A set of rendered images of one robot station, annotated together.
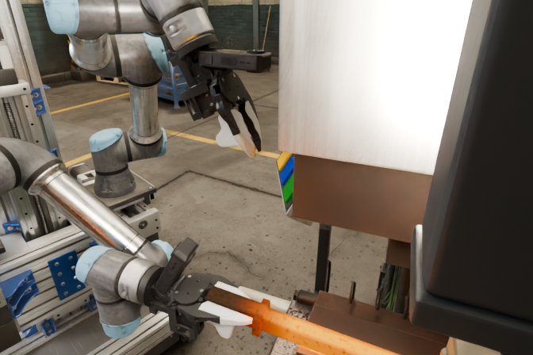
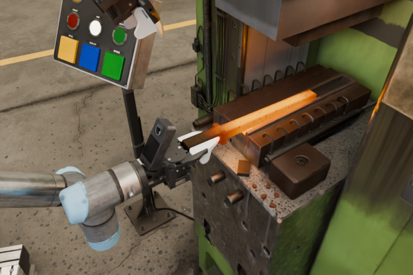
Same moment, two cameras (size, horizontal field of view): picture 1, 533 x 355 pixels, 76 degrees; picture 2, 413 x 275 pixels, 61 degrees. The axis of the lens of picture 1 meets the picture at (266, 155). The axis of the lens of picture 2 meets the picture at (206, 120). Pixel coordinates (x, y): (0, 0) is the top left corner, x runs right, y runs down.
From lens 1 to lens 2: 55 cm
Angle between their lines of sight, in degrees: 49
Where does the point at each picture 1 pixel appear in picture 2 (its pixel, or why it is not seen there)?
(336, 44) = not seen: outside the picture
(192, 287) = (172, 150)
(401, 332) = (265, 96)
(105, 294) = (107, 211)
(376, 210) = (310, 16)
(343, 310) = (234, 107)
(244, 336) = (77, 234)
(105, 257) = (90, 186)
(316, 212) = (287, 32)
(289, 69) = not seen: outside the picture
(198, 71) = not seen: outside the picture
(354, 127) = not seen: outside the picture
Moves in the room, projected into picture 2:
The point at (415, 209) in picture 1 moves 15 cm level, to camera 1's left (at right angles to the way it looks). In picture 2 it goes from (322, 8) to (291, 38)
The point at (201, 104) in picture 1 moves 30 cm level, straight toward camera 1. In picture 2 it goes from (120, 7) to (279, 37)
